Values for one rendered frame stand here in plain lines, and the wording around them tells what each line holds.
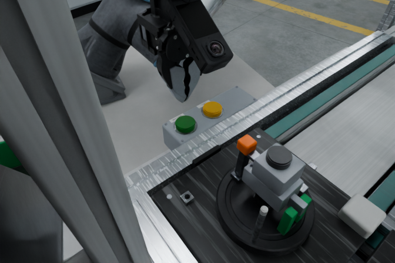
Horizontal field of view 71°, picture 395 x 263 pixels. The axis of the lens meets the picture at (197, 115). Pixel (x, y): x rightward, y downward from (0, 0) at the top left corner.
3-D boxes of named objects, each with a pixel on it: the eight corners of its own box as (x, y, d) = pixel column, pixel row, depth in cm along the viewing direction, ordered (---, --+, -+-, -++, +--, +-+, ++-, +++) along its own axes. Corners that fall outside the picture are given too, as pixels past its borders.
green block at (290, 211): (276, 229, 37) (284, 211, 33) (281, 223, 37) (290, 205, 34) (283, 236, 36) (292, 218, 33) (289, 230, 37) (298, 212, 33)
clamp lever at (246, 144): (230, 171, 42) (237, 139, 37) (240, 164, 43) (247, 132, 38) (247, 188, 40) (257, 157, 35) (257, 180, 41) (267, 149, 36)
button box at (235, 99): (163, 143, 59) (160, 122, 55) (234, 103, 69) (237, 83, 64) (182, 164, 55) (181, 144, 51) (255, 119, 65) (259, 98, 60)
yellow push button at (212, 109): (198, 113, 59) (198, 105, 57) (213, 105, 60) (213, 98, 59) (211, 123, 56) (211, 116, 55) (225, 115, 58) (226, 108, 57)
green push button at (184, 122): (171, 127, 56) (171, 120, 54) (187, 118, 57) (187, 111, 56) (183, 139, 53) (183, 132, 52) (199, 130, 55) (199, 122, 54)
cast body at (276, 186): (240, 179, 38) (247, 147, 33) (261, 163, 40) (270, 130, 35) (291, 225, 33) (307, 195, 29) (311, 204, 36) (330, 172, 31)
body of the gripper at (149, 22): (177, 34, 49) (174, -40, 41) (208, 55, 44) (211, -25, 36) (140, 49, 46) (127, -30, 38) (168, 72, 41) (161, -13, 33)
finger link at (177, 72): (168, 88, 53) (165, 45, 47) (187, 104, 50) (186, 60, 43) (155, 94, 52) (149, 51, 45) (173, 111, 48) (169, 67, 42)
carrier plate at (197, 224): (152, 201, 44) (151, 194, 43) (256, 132, 55) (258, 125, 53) (267, 358, 30) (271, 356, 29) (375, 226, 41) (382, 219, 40)
